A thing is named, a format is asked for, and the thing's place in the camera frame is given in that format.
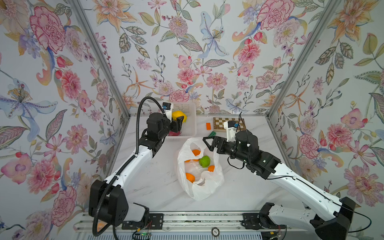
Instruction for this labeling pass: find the white perforated plastic basket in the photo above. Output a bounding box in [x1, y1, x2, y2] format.
[166, 102, 197, 141]

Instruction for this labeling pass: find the yellow lemon fruit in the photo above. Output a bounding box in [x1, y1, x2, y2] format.
[172, 111, 187, 123]

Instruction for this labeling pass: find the white translucent plastic bag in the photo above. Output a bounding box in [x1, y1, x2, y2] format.
[175, 138, 225, 201]

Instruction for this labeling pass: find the wooden chessboard box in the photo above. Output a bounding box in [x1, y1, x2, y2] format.
[213, 117, 247, 132]

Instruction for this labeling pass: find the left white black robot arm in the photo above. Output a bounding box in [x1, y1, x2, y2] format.
[89, 113, 186, 236]

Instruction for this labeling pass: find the aluminium corner post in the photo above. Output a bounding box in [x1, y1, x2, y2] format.
[266, 1, 340, 121]
[69, 0, 131, 120]

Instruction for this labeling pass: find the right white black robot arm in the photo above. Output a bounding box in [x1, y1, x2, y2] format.
[203, 130, 356, 240]

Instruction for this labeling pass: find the pink dragon fruit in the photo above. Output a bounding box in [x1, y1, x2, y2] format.
[169, 131, 182, 137]

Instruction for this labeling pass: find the green toy brick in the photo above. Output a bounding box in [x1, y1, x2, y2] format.
[209, 131, 217, 137]

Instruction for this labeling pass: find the right aluminium corner post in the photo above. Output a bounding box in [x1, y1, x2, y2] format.
[266, 1, 340, 121]

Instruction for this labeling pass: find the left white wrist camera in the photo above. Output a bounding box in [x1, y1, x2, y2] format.
[163, 102, 173, 121]

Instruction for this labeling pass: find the left black corrugated cable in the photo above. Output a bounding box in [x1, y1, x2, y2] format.
[91, 96, 166, 240]

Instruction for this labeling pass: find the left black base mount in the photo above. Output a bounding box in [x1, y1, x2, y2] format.
[122, 214, 164, 230]

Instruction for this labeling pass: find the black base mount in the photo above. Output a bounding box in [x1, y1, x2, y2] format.
[241, 203, 287, 230]
[122, 214, 164, 230]

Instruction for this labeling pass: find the green pepper fruit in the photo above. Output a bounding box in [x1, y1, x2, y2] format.
[199, 156, 211, 168]

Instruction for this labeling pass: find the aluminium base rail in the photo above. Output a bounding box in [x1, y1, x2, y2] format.
[73, 211, 331, 240]

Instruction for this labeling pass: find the left aluminium corner post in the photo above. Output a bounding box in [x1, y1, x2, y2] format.
[69, 0, 131, 120]

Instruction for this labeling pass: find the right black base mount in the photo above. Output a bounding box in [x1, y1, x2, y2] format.
[241, 203, 287, 230]

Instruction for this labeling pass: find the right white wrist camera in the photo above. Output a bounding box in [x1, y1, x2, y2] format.
[224, 121, 239, 142]

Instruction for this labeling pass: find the orange tape roll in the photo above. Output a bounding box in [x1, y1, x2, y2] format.
[97, 222, 107, 232]

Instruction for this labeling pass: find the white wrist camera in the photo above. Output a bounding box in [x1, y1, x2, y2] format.
[224, 121, 239, 142]
[163, 102, 173, 121]

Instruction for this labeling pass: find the right thin black cable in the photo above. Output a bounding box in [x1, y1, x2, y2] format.
[226, 111, 373, 240]

